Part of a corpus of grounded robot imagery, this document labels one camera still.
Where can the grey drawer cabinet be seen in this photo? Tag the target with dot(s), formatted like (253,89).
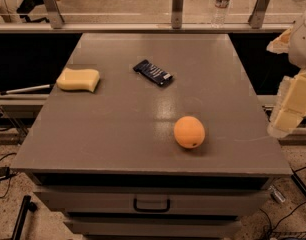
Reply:
(90,154)

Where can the black drawer handle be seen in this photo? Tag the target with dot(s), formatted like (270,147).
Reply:
(149,206)

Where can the white metal rod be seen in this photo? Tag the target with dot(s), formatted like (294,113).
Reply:
(27,89)

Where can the glass railing barrier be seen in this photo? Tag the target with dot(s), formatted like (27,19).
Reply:
(156,15)

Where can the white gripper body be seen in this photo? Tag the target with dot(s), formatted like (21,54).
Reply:
(303,42)

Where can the clear plastic water bottle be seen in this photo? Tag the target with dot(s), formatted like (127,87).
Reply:
(221,8)

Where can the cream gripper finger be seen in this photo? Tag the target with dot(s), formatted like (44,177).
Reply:
(280,44)
(290,108)

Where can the yellow sponge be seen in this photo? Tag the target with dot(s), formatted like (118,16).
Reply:
(78,79)

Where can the dark blue snack wrapper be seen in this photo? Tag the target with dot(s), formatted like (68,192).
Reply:
(153,73)

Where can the black stand leg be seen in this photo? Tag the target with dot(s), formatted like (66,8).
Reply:
(27,205)

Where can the black power adapter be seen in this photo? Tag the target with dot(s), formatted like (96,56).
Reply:
(4,173)

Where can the orange fruit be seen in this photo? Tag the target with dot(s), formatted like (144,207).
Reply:
(189,132)

